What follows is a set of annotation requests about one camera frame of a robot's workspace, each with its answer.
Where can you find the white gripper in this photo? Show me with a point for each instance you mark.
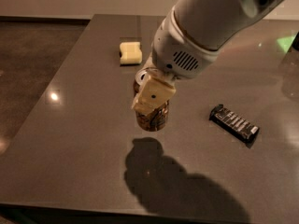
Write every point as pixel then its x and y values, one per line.
pixel 177 51

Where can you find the yellow sponge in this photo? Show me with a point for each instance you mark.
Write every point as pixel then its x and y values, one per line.
pixel 130 53

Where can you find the orange soda can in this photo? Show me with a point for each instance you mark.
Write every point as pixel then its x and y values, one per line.
pixel 155 120

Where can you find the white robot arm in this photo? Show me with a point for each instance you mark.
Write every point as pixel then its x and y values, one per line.
pixel 211 23

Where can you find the black snack bar wrapper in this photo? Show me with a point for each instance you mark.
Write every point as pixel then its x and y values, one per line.
pixel 234 124

